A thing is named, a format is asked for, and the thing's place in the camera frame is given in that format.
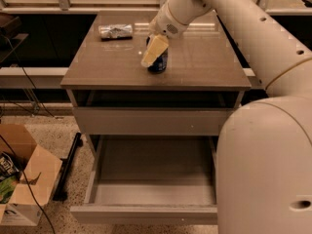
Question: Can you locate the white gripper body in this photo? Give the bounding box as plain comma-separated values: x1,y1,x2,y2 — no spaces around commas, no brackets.
149,0,189,38

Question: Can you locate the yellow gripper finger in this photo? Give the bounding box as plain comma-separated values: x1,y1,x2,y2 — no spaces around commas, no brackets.
141,34,169,67

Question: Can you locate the blue pepsi can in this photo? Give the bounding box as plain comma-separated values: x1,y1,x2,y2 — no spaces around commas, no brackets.
147,49,168,73

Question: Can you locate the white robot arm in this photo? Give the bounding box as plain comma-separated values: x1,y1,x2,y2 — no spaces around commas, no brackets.
141,0,312,234

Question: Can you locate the crushed silver can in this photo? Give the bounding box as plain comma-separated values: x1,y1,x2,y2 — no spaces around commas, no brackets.
98,24,133,40

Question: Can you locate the grey drawer cabinet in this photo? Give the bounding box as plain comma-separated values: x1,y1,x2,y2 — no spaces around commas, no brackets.
60,11,253,226

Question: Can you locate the closed top drawer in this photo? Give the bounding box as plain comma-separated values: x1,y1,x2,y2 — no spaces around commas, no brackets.
73,107,232,136

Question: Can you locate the open middle drawer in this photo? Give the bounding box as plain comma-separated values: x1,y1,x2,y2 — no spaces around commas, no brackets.
70,136,217,225

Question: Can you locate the cardboard box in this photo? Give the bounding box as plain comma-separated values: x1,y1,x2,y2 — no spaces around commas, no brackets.
0,124,61,226

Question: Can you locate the black bar on floor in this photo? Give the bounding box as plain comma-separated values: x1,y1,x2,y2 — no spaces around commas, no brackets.
53,133,83,201

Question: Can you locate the green snack bag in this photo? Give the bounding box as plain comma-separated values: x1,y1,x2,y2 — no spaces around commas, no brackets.
0,152,20,204

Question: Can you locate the black cable left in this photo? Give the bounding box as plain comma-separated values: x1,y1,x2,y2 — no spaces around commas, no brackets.
0,36,57,234

